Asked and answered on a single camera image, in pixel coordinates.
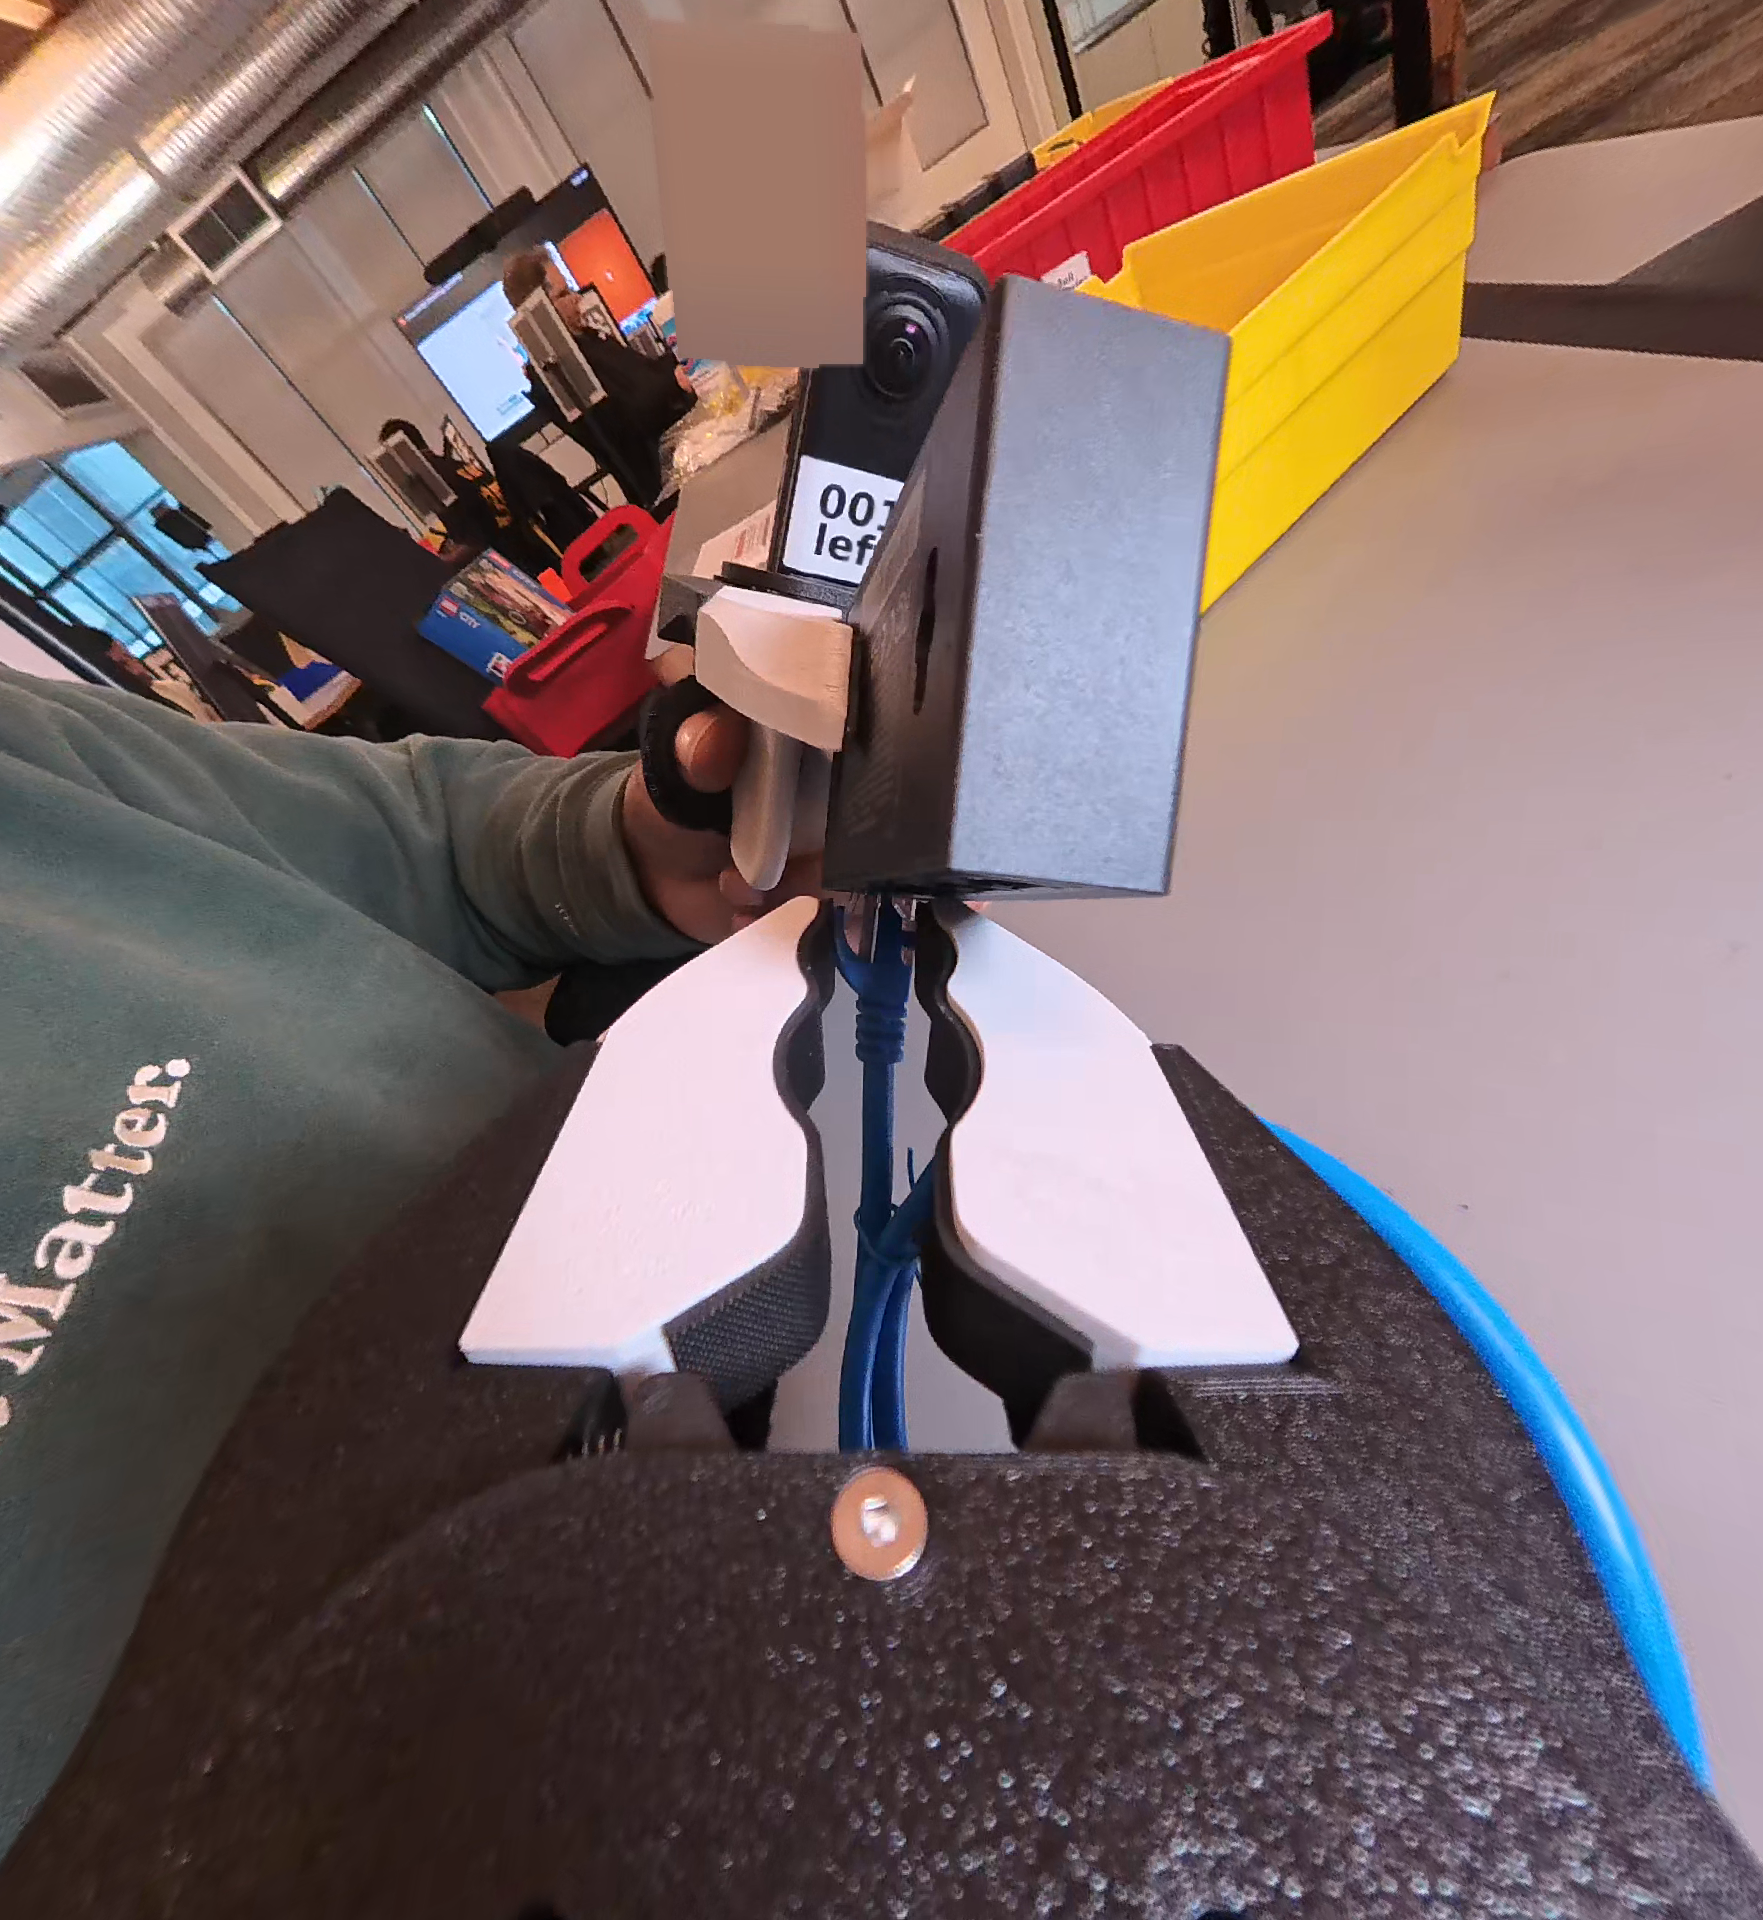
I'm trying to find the black background table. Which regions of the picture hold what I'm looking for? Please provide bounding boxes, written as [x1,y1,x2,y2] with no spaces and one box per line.
[200,488,521,742]

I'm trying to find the silver air duct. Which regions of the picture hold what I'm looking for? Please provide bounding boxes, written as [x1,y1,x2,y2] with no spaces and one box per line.
[0,0,485,386]

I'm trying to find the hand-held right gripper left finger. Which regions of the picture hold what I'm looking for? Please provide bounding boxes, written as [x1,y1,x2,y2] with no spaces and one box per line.
[454,895,835,1391]

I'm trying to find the white display screen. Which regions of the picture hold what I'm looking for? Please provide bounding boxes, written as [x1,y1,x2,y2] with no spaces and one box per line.
[392,277,542,439]

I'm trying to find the red plastic bin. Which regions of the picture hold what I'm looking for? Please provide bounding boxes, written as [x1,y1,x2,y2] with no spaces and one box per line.
[941,17,1334,289]

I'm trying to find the red plastic carrying case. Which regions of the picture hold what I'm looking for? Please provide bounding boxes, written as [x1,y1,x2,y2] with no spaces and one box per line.
[480,507,676,762]

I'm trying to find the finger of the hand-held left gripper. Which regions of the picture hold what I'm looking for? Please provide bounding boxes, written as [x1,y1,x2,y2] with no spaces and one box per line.
[692,584,858,754]

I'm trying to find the yellow plastic bin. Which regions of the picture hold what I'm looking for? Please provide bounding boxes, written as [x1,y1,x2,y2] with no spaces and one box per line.
[1029,76,1179,171]
[1118,90,1502,614]

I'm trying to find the person's green sweatshirt torso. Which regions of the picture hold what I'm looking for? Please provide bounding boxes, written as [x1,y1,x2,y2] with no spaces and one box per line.
[0,653,598,1920]

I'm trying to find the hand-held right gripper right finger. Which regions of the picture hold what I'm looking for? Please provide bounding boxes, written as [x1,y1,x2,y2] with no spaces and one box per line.
[916,896,1303,1378]

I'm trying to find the blue ethernet cable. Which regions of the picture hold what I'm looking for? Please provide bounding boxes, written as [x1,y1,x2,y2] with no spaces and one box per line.
[831,896,1718,1790]

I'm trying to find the blue printed toy box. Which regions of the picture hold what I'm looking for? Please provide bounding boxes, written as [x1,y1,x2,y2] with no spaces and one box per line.
[416,546,579,681]

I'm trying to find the black network switch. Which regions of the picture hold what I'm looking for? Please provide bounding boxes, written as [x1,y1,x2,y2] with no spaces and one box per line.
[819,276,1236,904]

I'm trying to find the person's left hand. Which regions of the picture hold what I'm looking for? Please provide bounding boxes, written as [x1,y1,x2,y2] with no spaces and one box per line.
[622,705,824,950]

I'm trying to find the orange display screen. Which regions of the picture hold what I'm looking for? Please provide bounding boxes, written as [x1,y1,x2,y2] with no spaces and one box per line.
[550,203,663,312]

